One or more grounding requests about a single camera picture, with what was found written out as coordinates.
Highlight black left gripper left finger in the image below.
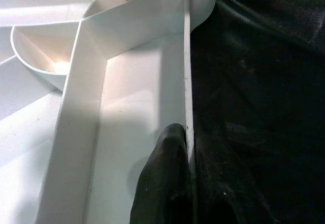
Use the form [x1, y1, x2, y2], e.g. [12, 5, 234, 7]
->
[129, 122, 199, 224]

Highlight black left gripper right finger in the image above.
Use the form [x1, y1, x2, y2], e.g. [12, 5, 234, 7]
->
[194, 121, 280, 224]

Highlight white plastic table top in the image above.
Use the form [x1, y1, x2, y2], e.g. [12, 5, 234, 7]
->
[0, 0, 220, 224]

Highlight black plastic sheet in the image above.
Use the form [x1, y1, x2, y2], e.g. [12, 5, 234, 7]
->
[189, 0, 325, 224]

